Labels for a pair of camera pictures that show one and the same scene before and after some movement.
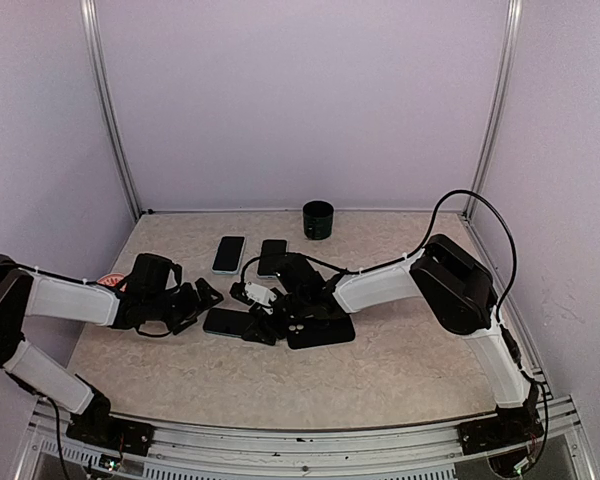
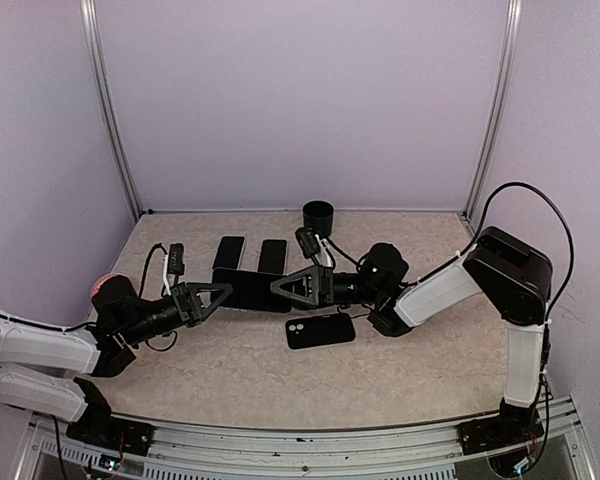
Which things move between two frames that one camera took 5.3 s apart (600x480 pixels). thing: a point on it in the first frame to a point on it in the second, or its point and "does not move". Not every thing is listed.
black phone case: [320, 331] does not move
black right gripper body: [265, 326] to [326, 286]
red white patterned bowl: [111, 279] does not move
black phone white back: [228, 253] does not move
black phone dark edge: [271, 253] does not move
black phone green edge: [227, 322] to [251, 290]
